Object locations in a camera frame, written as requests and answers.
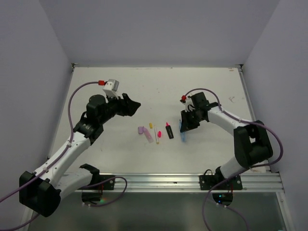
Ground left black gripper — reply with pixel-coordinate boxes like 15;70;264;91
99;91;140;124

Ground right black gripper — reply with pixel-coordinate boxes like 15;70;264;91
180;108;203;131

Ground blue translucent highlighter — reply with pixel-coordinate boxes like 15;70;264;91
179;120;186;142

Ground black pink highlighter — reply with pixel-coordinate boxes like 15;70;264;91
165;122;174;139

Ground lilac highlighter cap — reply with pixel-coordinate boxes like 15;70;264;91
138;126;144;134

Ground white yellow marker pen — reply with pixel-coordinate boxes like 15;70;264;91
154;125;159;144

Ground lilac highlighter body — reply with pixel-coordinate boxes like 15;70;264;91
142;127;154;143

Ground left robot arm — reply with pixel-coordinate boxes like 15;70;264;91
19;93;141;217

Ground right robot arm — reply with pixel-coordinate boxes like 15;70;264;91
180;92;273;189

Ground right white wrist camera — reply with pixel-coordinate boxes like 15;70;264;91
180;95;195;112

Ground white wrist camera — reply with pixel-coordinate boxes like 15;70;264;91
103;79;119;98
180;95;195;112

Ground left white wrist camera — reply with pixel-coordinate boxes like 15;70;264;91
103;79;119;98

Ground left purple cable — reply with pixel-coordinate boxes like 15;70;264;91
0;80;106;231

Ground purple cable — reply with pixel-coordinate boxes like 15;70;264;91
180;88;284;231
0;80;106;231

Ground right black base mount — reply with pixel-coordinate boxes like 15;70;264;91
199;169;243;191

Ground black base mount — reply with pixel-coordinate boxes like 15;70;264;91
199;169;243;191
79;164;115;190

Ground aluminium rail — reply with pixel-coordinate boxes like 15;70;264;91
72;172;283;193

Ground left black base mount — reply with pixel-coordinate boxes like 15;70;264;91
79;164;115;190

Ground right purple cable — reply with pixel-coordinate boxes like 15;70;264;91
180;88;284;231

